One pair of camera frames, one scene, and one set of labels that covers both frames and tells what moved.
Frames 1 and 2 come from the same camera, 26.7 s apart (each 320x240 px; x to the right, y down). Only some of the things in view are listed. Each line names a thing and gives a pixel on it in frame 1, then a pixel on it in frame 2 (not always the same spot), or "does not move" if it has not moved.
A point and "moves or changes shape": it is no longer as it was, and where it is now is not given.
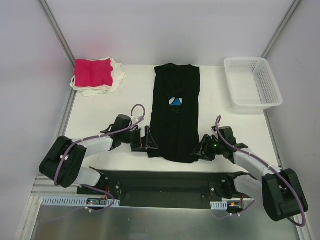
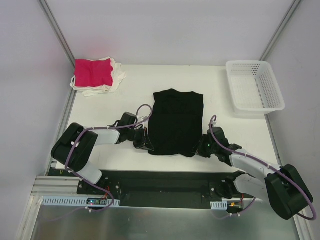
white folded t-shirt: (118, 75) does not move
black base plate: (159, 189) does not move
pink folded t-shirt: (93, 73) does not move
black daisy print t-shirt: (174, 125) moves or changes shape
